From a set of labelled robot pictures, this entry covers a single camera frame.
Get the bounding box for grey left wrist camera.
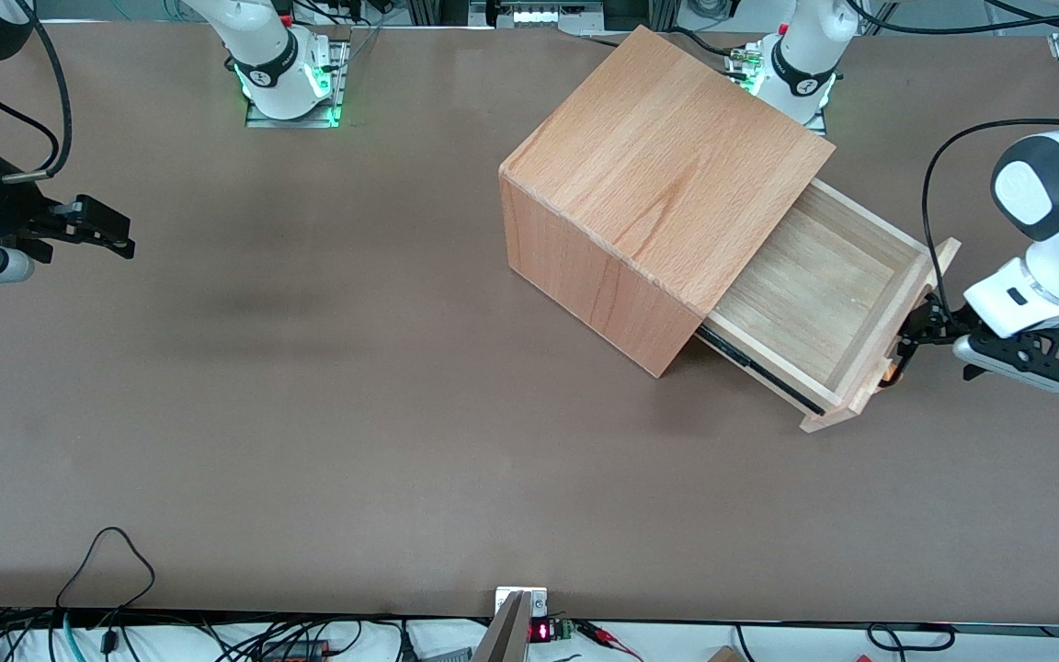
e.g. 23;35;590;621
952;331;1059;395

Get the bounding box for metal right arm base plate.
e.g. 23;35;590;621
245;37;352;129

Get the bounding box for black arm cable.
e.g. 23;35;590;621
0;0;74;183
921;117;1059;325

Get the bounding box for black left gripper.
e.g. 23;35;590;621
892;295;982;379

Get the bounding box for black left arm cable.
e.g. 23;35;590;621
921;117;1059;325

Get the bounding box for black coiled cable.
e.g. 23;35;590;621
867;622;957;653

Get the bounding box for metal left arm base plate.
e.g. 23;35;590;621
725;44;830;138

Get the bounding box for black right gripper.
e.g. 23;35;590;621
0;171;136;268

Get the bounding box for light wooden drawer cabinet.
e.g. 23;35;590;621
499;25;836;379

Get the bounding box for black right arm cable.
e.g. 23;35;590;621
0;0;74;183

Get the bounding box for red and black clip leads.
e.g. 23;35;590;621
574;620;644;661

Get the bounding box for black power adapter box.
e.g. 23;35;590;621
258;638;330;662

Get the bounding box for wooden drawer with black handle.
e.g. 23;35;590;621
694;178;962;434

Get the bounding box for black looped cable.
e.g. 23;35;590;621
55;526;156;637

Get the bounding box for grey camera mount bar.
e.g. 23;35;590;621
472;587;550;662

